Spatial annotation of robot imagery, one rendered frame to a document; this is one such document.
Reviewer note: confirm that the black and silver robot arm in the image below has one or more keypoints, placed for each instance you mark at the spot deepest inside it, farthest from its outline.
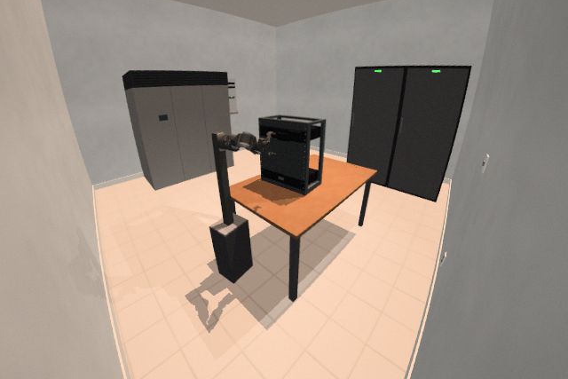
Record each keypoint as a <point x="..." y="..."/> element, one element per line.
<point x="230" y="142"/>

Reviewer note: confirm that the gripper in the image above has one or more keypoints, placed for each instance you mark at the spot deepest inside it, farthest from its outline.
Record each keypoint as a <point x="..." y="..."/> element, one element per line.
<point x="265" y="143"/>

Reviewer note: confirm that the black server rack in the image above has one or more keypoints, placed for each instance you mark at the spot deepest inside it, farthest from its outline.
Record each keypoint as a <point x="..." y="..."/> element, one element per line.
<point x="289" y="168"/>

